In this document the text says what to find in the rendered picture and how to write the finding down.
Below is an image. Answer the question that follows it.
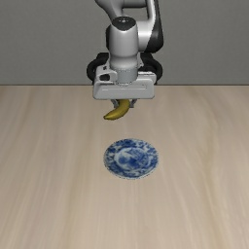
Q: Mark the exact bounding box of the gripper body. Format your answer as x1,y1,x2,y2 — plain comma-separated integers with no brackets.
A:
92,62,158,101

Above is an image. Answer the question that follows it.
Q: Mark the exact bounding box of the yellow banana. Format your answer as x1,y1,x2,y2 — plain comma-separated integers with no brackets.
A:
103,98,131,121

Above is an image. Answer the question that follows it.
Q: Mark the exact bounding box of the blue and white plate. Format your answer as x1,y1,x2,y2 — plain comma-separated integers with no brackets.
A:
103,138,160,179

